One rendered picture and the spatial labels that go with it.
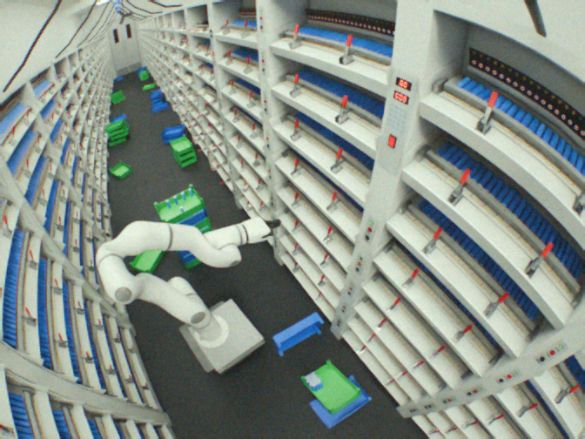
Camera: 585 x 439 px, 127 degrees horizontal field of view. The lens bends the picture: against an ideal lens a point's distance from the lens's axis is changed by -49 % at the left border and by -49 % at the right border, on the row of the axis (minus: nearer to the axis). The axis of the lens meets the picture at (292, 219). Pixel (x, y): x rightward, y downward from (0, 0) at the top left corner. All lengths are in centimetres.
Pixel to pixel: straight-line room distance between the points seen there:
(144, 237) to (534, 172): 98
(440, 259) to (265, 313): 133
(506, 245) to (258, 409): 150
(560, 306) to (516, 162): 35
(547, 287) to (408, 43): 63
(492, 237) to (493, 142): 22
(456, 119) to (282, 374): 157
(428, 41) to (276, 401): 174
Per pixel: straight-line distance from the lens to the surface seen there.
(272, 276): 201
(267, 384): 174
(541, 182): 58
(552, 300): 71
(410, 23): 65
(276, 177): 146
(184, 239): 94
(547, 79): 74
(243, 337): 146
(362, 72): 77
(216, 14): 181
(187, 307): 110
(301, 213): 139
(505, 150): 59
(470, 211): 70
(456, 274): 82
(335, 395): 164
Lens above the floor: 171
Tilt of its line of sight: 47 degrees down
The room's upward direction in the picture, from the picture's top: 1 degrees counter-clockwise
